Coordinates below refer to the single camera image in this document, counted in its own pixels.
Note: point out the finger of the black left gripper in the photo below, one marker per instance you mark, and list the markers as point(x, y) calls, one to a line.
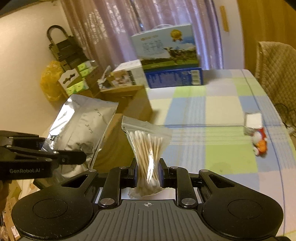
point(65, 157)

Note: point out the silver foil pouch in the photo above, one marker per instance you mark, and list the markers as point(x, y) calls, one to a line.
point(80, 125)

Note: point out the box of green tissue packs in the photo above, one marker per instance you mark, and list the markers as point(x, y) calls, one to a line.
point(81, 80)

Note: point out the clear plastic box white pad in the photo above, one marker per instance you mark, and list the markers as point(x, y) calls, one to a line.
point(252, 122)

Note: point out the blue milk carton box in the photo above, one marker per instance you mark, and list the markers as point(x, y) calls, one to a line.
point(168, 56)

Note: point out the black folding cart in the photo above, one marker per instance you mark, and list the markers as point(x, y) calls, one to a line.
point(67, 52)

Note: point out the checkered bed sheet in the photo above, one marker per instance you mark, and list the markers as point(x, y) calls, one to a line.
point(208, 133)

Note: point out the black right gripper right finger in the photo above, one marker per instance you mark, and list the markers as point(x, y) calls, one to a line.
point(179, 179)

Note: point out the wooden door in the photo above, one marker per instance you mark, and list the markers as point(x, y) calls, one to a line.
point(265, 21)

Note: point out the quilted beige chair cover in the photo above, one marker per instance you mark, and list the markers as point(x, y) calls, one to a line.
point(275, 72)

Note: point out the bag of cotton swabs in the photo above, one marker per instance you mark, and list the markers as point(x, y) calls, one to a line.
point(148, 142)

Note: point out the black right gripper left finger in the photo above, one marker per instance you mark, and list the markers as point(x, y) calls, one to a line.
point(117, 179)

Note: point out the white product box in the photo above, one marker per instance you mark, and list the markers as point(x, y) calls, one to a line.
point(128, 74)

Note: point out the brown cardboard box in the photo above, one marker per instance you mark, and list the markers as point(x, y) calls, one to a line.
point(133, 107)

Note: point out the pink curtain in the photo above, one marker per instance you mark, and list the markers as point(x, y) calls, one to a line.
point(103, 28)

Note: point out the yellow plastic bag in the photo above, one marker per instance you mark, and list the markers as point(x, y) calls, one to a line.
point(49, 82)

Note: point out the red Doraemon figurine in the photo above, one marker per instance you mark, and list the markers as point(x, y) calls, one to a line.
point(259, 141)

